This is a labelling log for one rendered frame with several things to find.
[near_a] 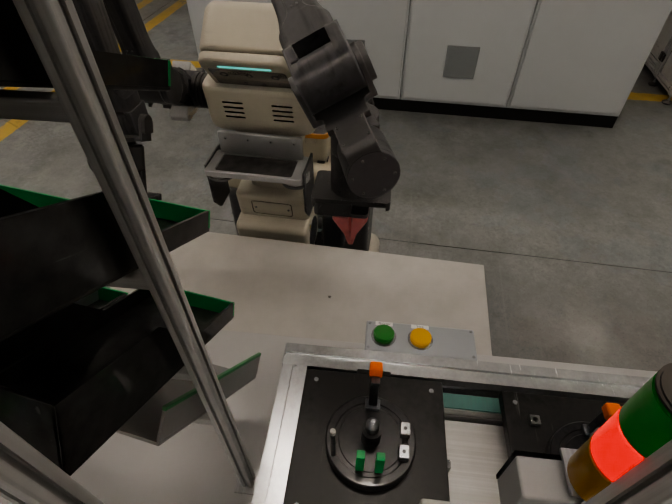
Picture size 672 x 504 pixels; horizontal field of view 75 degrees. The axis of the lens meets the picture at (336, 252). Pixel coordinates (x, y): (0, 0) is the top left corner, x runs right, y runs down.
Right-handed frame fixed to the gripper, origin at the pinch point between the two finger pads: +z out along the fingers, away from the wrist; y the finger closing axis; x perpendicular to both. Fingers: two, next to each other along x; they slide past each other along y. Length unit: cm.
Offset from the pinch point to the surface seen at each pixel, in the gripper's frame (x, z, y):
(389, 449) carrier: -19.8, 24.8, 8.3
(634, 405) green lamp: -30.8, -14.5, 22.1
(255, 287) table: 20.0, 37.0, -24.3
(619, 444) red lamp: -32.1, -11.1, 22.2
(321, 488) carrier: -25.8, 26.9, -1.3
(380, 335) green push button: 1.8, 26.1, 6.1
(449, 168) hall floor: 207, 119, 49
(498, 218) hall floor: 159, 120, 75
